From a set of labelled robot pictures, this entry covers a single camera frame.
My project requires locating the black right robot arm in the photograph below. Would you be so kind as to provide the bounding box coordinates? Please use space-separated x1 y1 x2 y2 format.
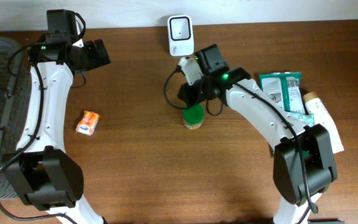
176 44 337 223

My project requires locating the orange red snack packet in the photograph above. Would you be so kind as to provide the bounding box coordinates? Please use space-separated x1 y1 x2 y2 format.
76 111 100 136

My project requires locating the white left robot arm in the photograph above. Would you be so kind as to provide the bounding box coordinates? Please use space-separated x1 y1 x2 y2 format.
0 9 110 223

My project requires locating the green white wipes pack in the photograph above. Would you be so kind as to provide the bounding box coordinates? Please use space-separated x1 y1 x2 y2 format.
259 72 314 127

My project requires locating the green lid spice jar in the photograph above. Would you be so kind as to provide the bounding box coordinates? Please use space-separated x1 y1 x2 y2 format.
183 105 204 129

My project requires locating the white tube carton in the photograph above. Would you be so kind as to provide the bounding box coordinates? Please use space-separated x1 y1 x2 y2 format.
303 91 344 154

